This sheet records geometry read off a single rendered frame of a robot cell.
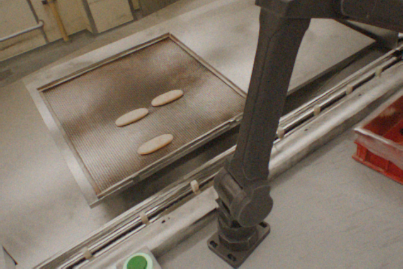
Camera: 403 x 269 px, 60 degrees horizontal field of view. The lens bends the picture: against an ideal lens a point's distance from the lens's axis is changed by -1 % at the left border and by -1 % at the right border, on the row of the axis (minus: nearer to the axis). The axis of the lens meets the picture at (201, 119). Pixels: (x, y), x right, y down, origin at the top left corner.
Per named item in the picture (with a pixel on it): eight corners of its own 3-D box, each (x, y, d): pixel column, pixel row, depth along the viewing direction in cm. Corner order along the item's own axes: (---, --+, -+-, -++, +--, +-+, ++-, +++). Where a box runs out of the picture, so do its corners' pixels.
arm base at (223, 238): (236, 270, 70) (272, 230, 76) (231, 247, 65) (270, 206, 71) (205, 246, 75) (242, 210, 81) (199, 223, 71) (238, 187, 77)
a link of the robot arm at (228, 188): (217, 213, 74) (230, 232, 69) (210, 181, 67) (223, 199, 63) (255, 194, 76) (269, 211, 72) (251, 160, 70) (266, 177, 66)
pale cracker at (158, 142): (141, 157, 90) (140, 155, 90) (135, 148, 93) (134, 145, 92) (175, 140, 94) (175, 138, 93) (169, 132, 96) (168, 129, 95)
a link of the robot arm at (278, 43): (251, -38, 51) (295, -26, 43) (320, -31, 57) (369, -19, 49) (209, 196, 73) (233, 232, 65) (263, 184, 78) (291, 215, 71)
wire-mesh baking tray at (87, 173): (98, 200, 83) (96, 196, 82) (37, 91, 113) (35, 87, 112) (260, 107, 101) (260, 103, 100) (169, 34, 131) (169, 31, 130)
